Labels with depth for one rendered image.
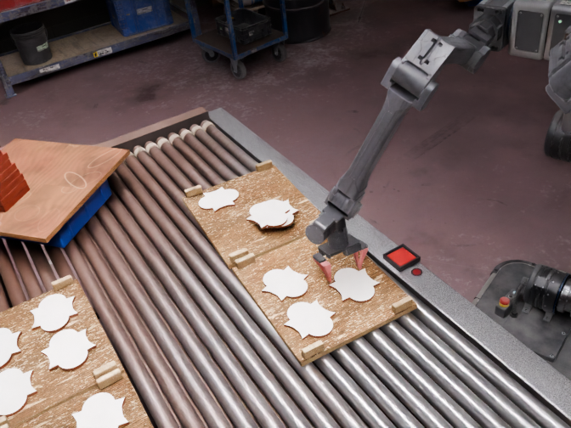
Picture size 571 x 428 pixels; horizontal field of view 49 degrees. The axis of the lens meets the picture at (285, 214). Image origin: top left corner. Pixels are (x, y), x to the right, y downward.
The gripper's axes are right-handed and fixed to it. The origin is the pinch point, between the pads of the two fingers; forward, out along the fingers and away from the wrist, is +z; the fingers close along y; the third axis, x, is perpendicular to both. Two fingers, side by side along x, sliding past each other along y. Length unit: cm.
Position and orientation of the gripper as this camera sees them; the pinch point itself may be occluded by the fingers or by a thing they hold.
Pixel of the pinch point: (344, 272)
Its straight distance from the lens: 173.9
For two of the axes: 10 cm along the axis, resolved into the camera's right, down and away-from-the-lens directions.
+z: 2.0, 8.9, 4.2
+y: 8.8, -3.4, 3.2
